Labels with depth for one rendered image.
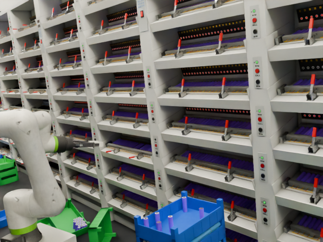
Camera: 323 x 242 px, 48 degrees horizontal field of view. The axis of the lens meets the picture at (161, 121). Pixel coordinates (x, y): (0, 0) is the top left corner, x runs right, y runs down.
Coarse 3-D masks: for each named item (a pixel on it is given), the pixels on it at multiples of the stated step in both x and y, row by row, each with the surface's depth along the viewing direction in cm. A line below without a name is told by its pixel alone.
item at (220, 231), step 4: (220, 220) 143; (224, 224) 144; (220, 228) 142; (224, 228) 144; (212, 232) 138; (216, 232) 140; (220, 232) 142; (224, 232) 144; (208, 236) 136; (212, 236) 138; (216, 236) 140; (220, 236) 142; (224, 236) 144; (140, 240) 135; (204, 240) 134; (208, 240) 136; (212, 240) 138; (216, 240) 140; (220, 240) 142
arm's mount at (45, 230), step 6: (42, 228) 184; (48, 228) 183; (54, 228) 182; (42, 234) 177; (48, 234) 176; (54, 234) 175; (60, 234) 174; (66, 234) 173; (72, 234) 173; (42, 240) 170; (48, 240) 170; (54, 240) 169; (60, 240) 168; (66, 240) 168; (72, 240) 170
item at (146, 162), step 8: (112, 136) 260; (136, 136) 247; (104, 144) 256; (144, 144) 239; (104, 152) 250; (112, 152) 244; (120, 152) 239; (120, 160) 238; (128, 160) 229; (136, 160) 221; (144, 160) 216; (152, 160) 207; (152, 168) 210
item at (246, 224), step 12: (180, 180) 209; (168, 192) 203; (180, 192) 204; (192, 192) 190; (204, 192) 195; (216, 192) 191; (228, 192) 187; (228, 204) 178; (240, 204) 175; (252, 204) 173; (228, 216) 170; (240, 216) 169; (252, 216) 167; (228, 228) 172; (240, 228) 164; (252, 228) 160
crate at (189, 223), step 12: (168, 204) 149; (180, 204) 154; (192, 204) 153; (204, 204) 149; (216, 204) 145; (180, 216) 148; (192, 216) 147; (204, 216) 146; (216, 216) 139; (144, 228) 131; (168, 228) 139; (180, 228) 138; (192, 228) 128; (204, 228) 134; (156, 240) 128; (168, 240) 124; (180, 240) 124
